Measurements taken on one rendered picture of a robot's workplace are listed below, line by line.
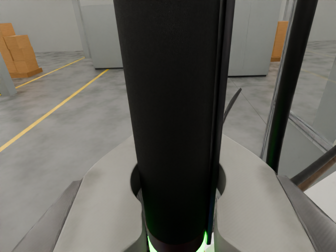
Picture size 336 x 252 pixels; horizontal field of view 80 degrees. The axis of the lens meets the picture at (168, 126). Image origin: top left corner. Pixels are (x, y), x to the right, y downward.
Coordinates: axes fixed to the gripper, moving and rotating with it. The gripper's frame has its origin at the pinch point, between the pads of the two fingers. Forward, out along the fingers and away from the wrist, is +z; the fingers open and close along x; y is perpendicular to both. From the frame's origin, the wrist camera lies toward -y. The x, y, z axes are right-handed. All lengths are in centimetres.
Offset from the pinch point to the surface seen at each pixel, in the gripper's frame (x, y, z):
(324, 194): 30.9, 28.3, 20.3
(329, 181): 32.5, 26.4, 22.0
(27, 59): -472, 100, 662
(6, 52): -524, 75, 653
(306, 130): 70, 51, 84
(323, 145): 70, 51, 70
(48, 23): -684, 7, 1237
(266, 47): 236, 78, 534
